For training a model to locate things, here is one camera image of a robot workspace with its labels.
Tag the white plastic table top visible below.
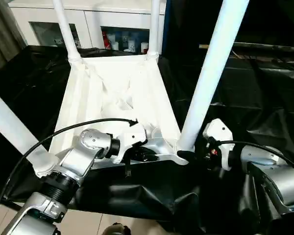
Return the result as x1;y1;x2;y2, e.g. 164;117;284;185
34;55;191;178

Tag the white plastic table leg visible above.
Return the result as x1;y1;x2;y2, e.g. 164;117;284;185
0;87;59;178
51;0;83;71
175;0;250;157
146;0;161;61

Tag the black work mat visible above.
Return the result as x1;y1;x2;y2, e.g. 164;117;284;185
0;45;294;235

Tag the white glass-door cabinet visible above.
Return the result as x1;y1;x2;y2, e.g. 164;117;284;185
8;0;167;55

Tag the large black case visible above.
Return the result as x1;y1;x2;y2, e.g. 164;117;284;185
163;0;294;49

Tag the grey curtain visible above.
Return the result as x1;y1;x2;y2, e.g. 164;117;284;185
0;0;27;71

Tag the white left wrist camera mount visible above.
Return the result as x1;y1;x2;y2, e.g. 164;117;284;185
111;121;148;165

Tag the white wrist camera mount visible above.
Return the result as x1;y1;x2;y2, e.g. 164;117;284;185
202;118;235;171
111;121;148;165

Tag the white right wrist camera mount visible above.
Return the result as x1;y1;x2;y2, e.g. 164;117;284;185
202;118;235;171

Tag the black metal frame bar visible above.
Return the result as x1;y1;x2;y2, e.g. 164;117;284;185
0;198;24;212

